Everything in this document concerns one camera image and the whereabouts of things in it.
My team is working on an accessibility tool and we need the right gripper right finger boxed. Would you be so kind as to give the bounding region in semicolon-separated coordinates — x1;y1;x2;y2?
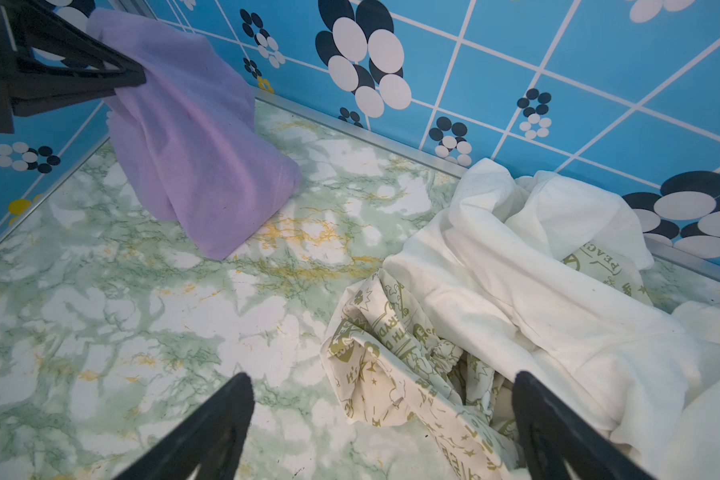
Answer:
512;371;651;480

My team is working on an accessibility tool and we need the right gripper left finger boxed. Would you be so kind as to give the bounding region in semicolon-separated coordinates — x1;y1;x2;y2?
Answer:
117;372;255;479

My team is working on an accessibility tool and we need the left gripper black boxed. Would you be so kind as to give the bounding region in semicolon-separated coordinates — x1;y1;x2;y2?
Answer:
0;1;146;134

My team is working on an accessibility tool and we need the purple cloth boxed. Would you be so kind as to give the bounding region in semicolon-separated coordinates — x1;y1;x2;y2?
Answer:
87;9;301;260

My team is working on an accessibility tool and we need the white printed cloth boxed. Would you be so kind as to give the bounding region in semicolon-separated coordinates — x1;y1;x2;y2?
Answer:
321;160;720;479

